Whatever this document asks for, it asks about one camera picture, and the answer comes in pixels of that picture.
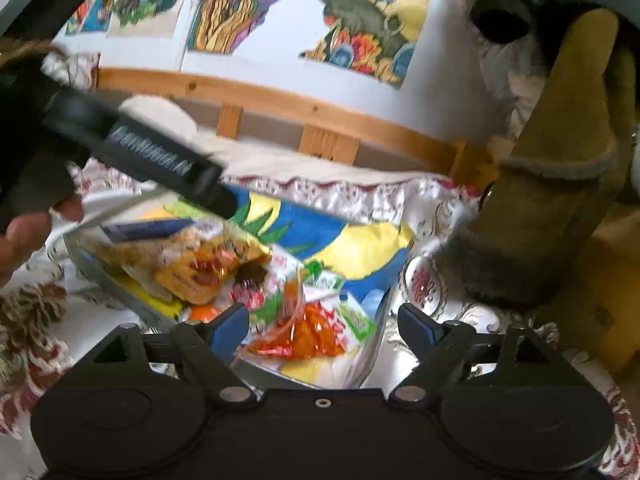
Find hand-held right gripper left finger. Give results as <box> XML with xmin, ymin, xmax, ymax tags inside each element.
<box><xmin>75</xmin><ymin>302</ymin><xmax>261</xmax><ymax>407</ymax></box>

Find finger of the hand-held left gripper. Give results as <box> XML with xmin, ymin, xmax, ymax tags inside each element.
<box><xmin>189</xmin><ymin>180</ymin><xmax>240</xmax><ymax>222</ymax></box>

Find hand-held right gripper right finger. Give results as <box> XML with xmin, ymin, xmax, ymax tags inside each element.
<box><xmin>389</xmin><ymin>302</ymin><xmax>572</xmax><ymax>407</ymax></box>

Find clear packet of orange snacks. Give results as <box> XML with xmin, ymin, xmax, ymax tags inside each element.
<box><xmin>238</xmin><ymin>300</ymin><xmax>362</xmax><ymax>362</ymax></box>

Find blue and white box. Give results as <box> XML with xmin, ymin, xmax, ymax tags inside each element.
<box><xmin>99</xmin><ymin>217</ymin><xmax>198</xmax><ymax>247</ymax></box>

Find yellow snack packet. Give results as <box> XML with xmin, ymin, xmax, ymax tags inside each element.
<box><xmin>81</xmin><ymin>221</ymin><xmax>274</xmax><ymax>307</ymax></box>

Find white and green snack packet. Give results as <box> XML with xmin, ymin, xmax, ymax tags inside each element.
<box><xmin>249</xmin><ymin>245</ymin><xmax>377</xmax><ymax>357</ymax></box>

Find metal tray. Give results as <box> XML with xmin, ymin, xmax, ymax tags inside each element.
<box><xmin>61</xmin><ymin>187</ymin><xmax>417</xmax><ymax>392</ymax></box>

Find person's left hand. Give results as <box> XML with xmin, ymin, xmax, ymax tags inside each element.
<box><xmin>0</xmin><ymin>195</ymin><xmax>85</xmax><ymax>287</ymax></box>

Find beige pillow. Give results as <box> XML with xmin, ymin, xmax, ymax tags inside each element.
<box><xmin>119</xmin><ymin>97</ymin><xmax>447</xmax><ymax>182</ymax></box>

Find olive plush cushion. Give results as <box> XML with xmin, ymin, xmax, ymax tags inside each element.
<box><xmin>444</xmin><ymin>6</ymin><xmax>637</xmax><ymax>312</ymax></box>

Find grey patterned clothes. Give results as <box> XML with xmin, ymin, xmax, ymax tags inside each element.
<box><xmin>464</xmin><ymin>35</ymin><xmax>557</xmax><ymax>142</ymax></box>

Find swirl and seaweed wall poster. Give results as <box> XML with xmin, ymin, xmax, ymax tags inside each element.
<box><xmin>186</xmin><ymin>0</ymin><xmax>322</xmax><ymax>57</ymax></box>

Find colourful landscape wall poster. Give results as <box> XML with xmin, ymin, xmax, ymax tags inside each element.
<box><xmin>299</xmin><ymin>0</ymin><xmax>442</xmax><ymax>92</ymax></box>

